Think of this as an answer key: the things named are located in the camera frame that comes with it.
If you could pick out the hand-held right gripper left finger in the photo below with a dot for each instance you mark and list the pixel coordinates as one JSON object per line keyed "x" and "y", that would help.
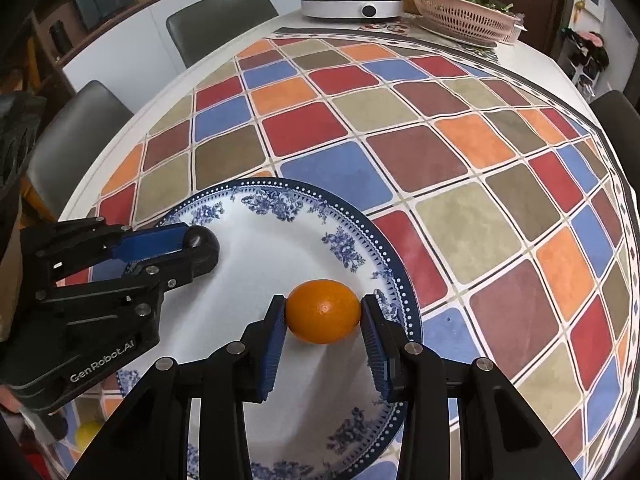
{"x": 272, "y": 345}

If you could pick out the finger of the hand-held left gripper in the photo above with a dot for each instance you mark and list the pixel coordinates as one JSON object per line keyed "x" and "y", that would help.
{"x": 190, "y": 265}
{"x": 150, "y": 245}

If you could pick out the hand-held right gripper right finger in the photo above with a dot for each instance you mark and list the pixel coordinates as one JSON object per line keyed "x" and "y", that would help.
{"x": 375, "y": 355}

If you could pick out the dark plum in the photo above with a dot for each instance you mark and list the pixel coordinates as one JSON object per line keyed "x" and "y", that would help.
{"x": 204, "y": 239}

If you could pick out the orange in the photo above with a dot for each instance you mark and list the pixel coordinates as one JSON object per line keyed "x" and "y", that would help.
{"x": 322, "y": 312}

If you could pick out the blue floral plate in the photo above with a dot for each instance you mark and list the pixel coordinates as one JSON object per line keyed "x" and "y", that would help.
{"x": 280, "y": 260}

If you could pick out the grey dining chair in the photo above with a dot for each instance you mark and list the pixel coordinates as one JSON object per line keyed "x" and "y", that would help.
{"x": 220, "y": 15}
{"x": 620, "y": 110}
{"x": 75, "y": 130}

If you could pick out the colourful checkered tablecloth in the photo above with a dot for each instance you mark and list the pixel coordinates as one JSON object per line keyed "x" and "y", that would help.
{"x": 450, "y": 210}

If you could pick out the white sideboard cabinet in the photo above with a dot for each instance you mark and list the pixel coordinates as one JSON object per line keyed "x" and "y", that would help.
{"x": 125, "y": 60}

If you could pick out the glass display cabinet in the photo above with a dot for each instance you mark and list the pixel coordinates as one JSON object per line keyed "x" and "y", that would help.
{"x": 50, "y": 70}

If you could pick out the black bottle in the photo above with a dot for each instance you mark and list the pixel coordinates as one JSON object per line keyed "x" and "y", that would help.
{"x": 57, "y": 37}

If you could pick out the black countertop appliance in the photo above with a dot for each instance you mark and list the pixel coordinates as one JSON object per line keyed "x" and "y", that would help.
{"x": 95, "y": 0}

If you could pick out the white induction cooker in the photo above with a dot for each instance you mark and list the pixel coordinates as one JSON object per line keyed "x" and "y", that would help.
{"x": 350, "y": 7}

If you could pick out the patterned placemat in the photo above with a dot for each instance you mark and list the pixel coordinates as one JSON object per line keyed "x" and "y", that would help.
{"x": 395, "y": 26}

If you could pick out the white toy stroller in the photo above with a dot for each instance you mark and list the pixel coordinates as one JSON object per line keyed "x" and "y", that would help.
{"x": 582, "y": 72}

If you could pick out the pink plastic basket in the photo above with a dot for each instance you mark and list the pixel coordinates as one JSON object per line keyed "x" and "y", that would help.
{"x": 465, "y": 15}

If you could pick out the pink plush toy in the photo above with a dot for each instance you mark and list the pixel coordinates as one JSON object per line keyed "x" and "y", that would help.
{"x": 595, "y": 40}

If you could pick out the yellow hanging charm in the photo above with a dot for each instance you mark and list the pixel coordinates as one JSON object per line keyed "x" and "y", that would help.
{"x": 580, "y": 6}

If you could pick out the white wall panel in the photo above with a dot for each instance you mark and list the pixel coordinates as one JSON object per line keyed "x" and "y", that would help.
{"x": 592, "y": 2}

